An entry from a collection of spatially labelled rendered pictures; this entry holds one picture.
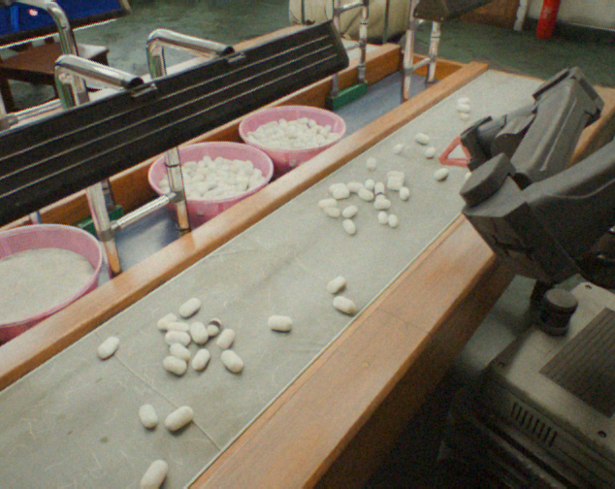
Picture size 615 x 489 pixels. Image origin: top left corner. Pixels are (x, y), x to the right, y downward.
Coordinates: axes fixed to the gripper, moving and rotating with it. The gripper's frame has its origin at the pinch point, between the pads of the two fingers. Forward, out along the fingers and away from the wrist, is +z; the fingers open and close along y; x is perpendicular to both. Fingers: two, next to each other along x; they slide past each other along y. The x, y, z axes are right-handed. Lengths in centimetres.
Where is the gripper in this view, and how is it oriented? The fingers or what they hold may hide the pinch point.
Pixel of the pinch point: (443, 159)
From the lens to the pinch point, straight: 103.5
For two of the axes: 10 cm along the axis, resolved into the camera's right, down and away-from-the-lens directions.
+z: -6.1, 2.2, 7.6
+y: -6.2, 4.7, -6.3
